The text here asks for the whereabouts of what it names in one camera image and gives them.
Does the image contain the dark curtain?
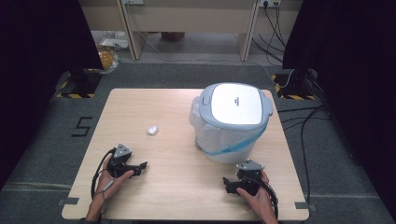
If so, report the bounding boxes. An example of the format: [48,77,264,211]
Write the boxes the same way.
[0,0,105,189]
[281,0,396,214]

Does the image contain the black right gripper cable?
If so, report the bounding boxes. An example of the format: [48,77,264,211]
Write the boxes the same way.
[248,176,279,218]

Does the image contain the beige desk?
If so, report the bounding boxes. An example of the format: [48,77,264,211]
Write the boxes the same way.
[78,0,304,63]

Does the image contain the person's left hand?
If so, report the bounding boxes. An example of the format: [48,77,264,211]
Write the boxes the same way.
[93,157,134,201]

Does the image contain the white trash can grey lid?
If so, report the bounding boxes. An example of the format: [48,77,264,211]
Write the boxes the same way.
[189,82,275,165]

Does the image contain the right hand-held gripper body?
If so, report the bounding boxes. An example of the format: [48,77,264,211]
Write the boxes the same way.
[235,159,265,197]

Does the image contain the black stand base striped plate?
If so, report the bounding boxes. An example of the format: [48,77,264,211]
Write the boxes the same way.
[271,68,319,101]
[55,68,103,99]

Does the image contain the black cables from socket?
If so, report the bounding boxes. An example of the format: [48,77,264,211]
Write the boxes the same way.
[251,2,288,64]

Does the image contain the translucent trash bag liner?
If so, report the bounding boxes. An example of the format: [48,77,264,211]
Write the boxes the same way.
[189,96,269,165]

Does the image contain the white papers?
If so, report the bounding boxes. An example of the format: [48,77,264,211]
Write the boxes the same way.
[100,36,129,49]

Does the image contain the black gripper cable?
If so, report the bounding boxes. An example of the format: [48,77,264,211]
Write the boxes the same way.
[91,148,118,200]
[248,176,279,218]

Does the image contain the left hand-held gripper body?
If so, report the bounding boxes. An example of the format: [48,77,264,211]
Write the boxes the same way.
[106,143,135,179]

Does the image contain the person's right hand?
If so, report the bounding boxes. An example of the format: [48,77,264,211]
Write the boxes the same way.
[236,171,276,217]

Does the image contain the grey tape piece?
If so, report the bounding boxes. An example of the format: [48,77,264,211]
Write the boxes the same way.
[294,202,317,212]
[57,197,80,207]

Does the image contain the yellow plastic bag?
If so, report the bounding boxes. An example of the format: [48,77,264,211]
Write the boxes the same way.
[96,45,120,75]

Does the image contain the black floor cables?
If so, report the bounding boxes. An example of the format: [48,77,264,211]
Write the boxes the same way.
[276,105,332,207]

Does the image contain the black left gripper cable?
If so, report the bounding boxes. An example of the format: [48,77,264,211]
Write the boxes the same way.
[91,148,118,200]

